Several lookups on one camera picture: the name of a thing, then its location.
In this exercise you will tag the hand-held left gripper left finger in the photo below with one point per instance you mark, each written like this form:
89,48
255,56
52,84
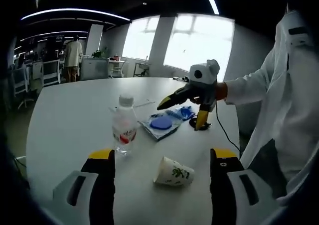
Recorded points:
99,190

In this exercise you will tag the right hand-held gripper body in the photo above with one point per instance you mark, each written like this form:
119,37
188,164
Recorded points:
205,85

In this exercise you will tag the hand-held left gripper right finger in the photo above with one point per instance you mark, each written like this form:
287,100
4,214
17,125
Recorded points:
224,192

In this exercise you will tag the blue white plastic package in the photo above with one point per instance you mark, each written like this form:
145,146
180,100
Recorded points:
159,130

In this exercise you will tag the white paper cup green print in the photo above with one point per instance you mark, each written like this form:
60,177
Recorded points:
172,172

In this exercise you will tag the clear plastic water bottle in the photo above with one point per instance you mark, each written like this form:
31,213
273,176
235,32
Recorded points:
124,125

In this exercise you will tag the white tabletop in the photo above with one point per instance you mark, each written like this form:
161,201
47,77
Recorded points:
74,115

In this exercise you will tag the person's right hand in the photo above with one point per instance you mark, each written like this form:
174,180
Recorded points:
221,91

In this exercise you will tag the small devices on table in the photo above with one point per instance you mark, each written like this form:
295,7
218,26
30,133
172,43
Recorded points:
183,78

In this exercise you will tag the white power strip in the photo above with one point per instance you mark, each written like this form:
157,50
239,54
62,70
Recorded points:
147,103

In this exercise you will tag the wide window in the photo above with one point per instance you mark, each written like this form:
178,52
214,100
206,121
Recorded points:
199,43

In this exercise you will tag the narrow window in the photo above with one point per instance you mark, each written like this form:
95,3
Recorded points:
140,38

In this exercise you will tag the white cabinet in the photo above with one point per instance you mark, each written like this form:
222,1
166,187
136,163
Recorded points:
94,69

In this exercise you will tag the person's white coat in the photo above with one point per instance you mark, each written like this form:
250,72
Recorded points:
294,98

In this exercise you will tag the green potted plant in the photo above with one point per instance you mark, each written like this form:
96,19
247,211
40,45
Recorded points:
98,53

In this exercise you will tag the long ceiling light strip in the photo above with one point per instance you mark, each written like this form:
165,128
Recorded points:
74,10

